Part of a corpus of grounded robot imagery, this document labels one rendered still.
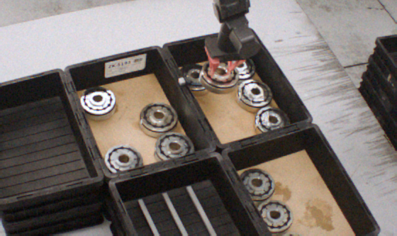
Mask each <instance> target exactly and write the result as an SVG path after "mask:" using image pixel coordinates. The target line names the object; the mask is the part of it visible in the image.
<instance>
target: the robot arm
mask: <svg viewBox="0 0 397 236"><path fill-rule="evenodd" d="M212 4H213V12H214V15H215V17H216V18H217V19H218V22H219V23H221V25H220V30H219V33H218V34H219V35H218V37H214V38H206V39H205V49H206V53H207V55H208V60H209V67H210V71H211V73H212V74H214V72H215V71H216V70H217V68H218V66H219V64H220V62H219V60H218V57H219V58H220V61H221V62H228V69H229V70H230V72H231V71H232V70H233V69H235V68H236V67H237V66H238V65H241V64H242V63H244V62H245V61H246V59H247V58H250V57H253V56H254V55H255V54H256V53H257V52H258V51H259V49H260V44H259V43H258V41H257V39H256V37H255V36H254V34H253V32H252V31H251V29H250V27H249V23H250V22H249V21H248V20H247V18H246V16H245V14H246V13H249V7H251V5H250V0H213V3H212ZM233 61H235V62H234V63H233V64H232V62H233Z"/></svg>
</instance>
